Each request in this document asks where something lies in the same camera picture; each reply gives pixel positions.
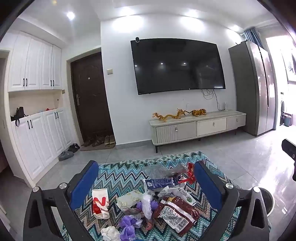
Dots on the white wall cabinet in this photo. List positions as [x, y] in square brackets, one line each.
[32, 62]

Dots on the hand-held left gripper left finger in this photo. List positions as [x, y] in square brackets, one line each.
[84, 185]

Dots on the white tissue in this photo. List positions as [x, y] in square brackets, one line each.
[109, 234]

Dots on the pair of brown shoes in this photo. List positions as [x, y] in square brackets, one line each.
[86, 141]

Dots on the small blue bin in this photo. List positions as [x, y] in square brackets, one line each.
[287, 120]

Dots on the washing machine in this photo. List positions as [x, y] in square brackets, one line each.
[282, 109]

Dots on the golden dragon figurine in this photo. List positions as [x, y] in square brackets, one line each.
[166, 116]

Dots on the white shoe cabinet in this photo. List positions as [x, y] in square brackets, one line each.
[44, 139]

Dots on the white gold-print packet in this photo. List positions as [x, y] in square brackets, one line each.
[128, 200]

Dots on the ceiling spotlight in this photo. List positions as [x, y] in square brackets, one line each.
[70, 15]

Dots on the red foil wrapper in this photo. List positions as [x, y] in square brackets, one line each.
[190, 172]

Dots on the black handbag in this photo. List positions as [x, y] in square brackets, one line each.
[19, 113]

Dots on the dark red snack bag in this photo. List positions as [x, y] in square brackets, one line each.
[182, 208]

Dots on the beige wall switch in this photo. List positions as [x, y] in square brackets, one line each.
[109, 71]

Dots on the pair of tan shoes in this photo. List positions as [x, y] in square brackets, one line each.
[109, 139]

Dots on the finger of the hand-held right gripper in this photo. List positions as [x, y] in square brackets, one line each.
[289, 150]

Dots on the red and white paper wrapper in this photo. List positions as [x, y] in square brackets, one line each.
[100, 204]

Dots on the black wall television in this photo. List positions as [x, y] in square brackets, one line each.
[178, 67]

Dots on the white-rimmed trash bin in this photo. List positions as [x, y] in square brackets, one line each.
[267, 204]

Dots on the white printed plastic packet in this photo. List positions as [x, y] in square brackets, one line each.
[182, 194]

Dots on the blue snack wrapper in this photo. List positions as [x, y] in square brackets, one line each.
[159, 183]

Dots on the white television console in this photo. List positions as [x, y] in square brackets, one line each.
[185, 128]

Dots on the golden tiger figurine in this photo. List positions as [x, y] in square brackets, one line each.
[198, 112]

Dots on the zigzag patterned blanket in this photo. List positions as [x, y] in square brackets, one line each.
[120, 176]

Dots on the pair of brown sandals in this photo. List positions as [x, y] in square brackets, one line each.
[98, 140]

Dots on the translucent white plastic bag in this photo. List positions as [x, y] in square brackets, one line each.
[146, 205]

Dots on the grey double-door refrigerator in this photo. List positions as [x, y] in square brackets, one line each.
[245, 88]

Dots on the blue curtain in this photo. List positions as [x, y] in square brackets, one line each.
[253, 37]

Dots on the dark brown entrance door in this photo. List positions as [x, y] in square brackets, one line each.
[90, 97]

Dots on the clear grey plastic bag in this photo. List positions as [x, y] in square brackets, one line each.
[155, 170]

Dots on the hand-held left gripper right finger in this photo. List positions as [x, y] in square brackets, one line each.
[208, 185]

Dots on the pair of black sneakers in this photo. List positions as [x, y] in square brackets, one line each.
[74, 147]

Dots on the pair of grey slippers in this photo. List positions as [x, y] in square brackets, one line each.
[66, 155]

